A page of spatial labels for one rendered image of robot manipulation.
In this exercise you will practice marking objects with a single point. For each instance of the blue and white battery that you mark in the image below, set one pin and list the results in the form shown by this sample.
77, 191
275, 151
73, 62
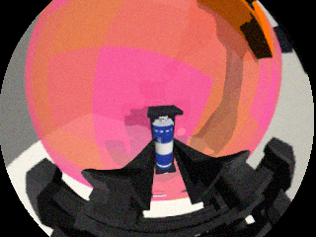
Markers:
163, 138

